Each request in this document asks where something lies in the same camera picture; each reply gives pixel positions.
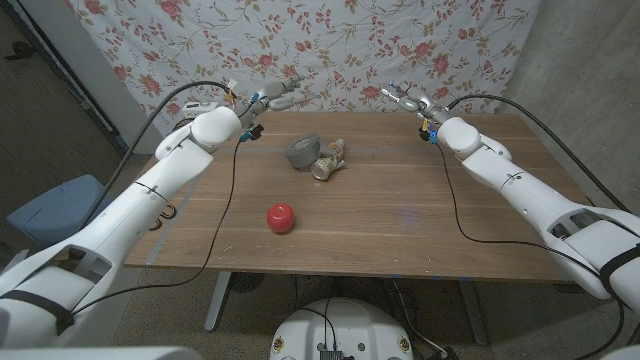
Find white table leg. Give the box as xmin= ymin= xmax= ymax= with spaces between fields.
xmin=203 ymin=271 xmax=234 ymax=334

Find floral backdrop cloth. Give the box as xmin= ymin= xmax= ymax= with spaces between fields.
xmin=63 ymin=0 xmax=544 ymax=137

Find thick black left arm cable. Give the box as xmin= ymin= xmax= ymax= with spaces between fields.
xmin=79 ymin=80 xmax=234 ymax=229

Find black door handle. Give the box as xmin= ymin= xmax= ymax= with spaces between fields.
xmin=4 ymin=40 xmax=37 ymax=62

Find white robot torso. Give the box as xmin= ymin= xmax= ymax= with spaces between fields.
xmin=268 ymin=297 xmax=415 ymax=360

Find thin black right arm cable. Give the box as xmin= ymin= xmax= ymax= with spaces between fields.
xmin=434 ymin=142 xmax=626 ymax=360

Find white cable under table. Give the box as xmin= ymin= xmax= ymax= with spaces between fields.
xmin=391 ymin=278 xmax=449 ymax=359

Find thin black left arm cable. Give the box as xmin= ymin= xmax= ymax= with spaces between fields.
xmin=69 ymin=137 xmax=246 ymax=316

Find blue plastic bin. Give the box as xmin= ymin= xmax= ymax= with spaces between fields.
xmin=6 ymin=173 xmax=119 ymax=247

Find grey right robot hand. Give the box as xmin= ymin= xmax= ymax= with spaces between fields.
xmin=380 ymin=79 xmax=451 ymax=124

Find white power strip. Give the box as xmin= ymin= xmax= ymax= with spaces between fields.
xmin=180 ymin=101 xmax=224 ymax=120

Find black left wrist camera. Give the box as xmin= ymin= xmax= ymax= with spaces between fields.
xmin=238 ymin=123 xmax=265 ymax=143

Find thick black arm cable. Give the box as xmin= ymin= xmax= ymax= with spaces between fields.
xmin=79 ymin=80 xmax=234 ymax=229
xmin=446 ymin=93 xmax=631 ymax=214

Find grey table leg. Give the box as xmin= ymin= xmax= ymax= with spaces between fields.
xmin=457 ymin=279 xmax=490 ymax=347

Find dark brown door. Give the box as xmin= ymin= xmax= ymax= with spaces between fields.
xmin=0 ymin=5 xmax=132 ymax=236

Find red apple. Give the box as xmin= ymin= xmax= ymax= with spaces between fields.
xmin=265 ymin=202 xmax=296 ymax=234

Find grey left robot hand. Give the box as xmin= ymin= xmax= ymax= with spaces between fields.
xmin=234 ymin=74 xmax=317 ymax=121

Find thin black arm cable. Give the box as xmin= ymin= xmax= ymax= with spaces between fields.
xmin=69 ymin=137 xmax=246 ymax=316
xmin=434 ymin=142 xmax=626 ymax=360

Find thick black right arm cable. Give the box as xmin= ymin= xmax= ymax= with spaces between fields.
xmin=446 ymin=93 xmax=631 ymax=214

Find orange black handled scissors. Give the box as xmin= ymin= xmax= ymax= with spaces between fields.
xmin=148 ymin=202 xmax=178 ymax=231

